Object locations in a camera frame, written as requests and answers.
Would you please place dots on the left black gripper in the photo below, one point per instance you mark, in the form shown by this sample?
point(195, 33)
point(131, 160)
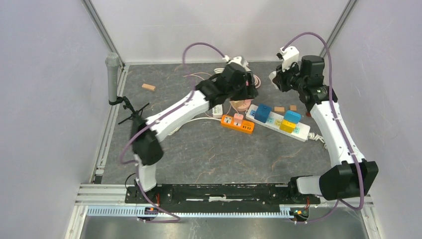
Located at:
point(249, 92)

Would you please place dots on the light blue adapter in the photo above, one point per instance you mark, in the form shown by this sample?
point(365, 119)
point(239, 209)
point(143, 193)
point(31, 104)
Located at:
point(292, 117)

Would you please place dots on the yellow cube adapter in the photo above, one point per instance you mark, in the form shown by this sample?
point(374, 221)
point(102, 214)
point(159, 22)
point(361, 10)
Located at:
point(287, 126)

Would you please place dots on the pink round base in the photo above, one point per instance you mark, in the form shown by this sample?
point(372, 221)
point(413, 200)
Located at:
point(241, 106)

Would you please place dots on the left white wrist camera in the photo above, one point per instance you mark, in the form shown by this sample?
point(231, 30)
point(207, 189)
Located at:
point(239, 60)

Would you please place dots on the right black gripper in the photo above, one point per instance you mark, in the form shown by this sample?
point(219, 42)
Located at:
point(280, 74)

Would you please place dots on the orange power strip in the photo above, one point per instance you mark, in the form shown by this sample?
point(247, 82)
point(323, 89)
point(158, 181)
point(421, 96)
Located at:
point(240, 125)

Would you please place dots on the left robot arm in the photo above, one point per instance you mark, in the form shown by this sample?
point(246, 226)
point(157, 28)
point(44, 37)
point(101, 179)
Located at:
point(234, 83)

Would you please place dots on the dark blue cube adapter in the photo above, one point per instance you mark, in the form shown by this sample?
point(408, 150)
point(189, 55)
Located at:
point(262, 113)

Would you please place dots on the black tripod stand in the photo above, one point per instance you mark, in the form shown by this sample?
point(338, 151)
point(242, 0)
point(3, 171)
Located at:
point(128, 105)

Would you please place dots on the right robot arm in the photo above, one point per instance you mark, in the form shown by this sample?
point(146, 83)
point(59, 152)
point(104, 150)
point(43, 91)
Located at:
point(350, 175)

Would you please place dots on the long white power strip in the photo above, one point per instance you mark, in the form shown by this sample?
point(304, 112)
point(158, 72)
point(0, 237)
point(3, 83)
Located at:
point(274, 122)

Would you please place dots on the pink charger plug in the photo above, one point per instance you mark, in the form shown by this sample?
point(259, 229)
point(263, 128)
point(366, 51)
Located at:
point(238, 117)

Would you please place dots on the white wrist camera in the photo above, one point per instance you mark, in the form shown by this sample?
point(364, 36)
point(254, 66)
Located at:
point(289, 56)
point(239, 60)

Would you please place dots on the small white power strip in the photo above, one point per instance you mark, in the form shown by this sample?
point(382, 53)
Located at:
point(217, 111)

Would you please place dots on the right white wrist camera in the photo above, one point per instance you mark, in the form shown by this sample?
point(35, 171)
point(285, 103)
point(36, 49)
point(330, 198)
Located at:
point(289, 56)

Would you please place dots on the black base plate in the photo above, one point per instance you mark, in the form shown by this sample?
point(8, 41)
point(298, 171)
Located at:
point(226, 198)

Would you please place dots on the grey microphone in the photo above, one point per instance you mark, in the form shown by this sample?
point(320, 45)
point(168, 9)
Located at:
point(113, 64)

